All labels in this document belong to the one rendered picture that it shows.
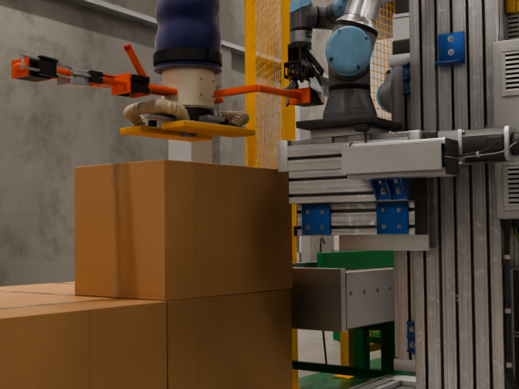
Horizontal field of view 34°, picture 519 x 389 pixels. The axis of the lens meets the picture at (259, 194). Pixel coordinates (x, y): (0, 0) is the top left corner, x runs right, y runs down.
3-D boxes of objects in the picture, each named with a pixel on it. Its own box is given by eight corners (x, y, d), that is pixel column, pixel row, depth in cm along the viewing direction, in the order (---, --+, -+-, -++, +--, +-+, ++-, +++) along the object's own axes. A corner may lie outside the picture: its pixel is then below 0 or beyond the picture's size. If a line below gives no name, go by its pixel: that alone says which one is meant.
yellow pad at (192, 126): (232, 137, 284) (232, 123, 284) (256, 135, 278) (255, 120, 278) (160, 129, 258) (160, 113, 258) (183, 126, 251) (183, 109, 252)
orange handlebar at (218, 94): (234, 109, 297) (234, 99, 297) (303, 101, 278) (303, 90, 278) (8, 74, 225) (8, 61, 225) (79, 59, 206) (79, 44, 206)
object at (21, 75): (37, 82, 234) (37, 65, 234) (53, 79, 229) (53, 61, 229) (11, 78, 227) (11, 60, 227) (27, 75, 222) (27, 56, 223)
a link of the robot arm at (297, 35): (298, 36, 285) (317, 32, 280) (298, 49, 285) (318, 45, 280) (285, 32, 280) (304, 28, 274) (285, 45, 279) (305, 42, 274)
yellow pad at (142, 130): (192, 142, 296) (192, 127, 296) (213, 140, 290) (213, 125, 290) (119, 134, 270) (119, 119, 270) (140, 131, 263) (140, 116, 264)
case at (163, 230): (205, 285, 307) (205, 175, 308) (293, 288, 281) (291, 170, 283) (73, 295, 260) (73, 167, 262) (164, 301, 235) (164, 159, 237)
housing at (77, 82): (76, 89, 243) (76, 73, 243) (91, 86, 239) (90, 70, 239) (55, 86, 238) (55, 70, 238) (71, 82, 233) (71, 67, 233)
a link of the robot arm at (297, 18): (317, -3, 278) (293, -5, 276) (317, 30, 278) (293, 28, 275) (310, 4, 286) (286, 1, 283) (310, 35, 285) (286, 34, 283)
